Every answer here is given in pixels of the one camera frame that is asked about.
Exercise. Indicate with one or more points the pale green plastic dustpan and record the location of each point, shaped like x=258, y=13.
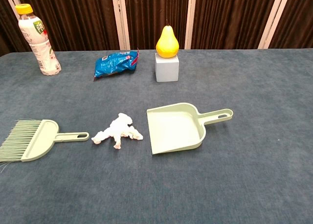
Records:
x=173, y=128

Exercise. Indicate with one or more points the white paper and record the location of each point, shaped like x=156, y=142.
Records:
x=117, y=131

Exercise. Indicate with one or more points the pale green hand broom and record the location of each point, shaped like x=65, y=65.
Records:
x=41, y=141

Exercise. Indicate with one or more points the light grey cube block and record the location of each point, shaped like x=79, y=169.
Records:
x=167, y=70

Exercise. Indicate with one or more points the blue snack bag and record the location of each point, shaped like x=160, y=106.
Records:
x=115, y=63

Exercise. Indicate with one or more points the yellow pear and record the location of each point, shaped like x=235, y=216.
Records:
x=167, y=45

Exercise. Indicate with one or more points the brown pleated screen panel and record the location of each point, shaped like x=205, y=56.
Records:
x=227, y=18
x=298, y=18
x=80, y=18
x=5, y=26
x=151, y=8

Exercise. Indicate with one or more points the blue felt table cover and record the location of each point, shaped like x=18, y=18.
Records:
x=220, y=185

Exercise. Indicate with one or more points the white bottle with yellow cap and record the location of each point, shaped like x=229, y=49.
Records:
x=41, y=48

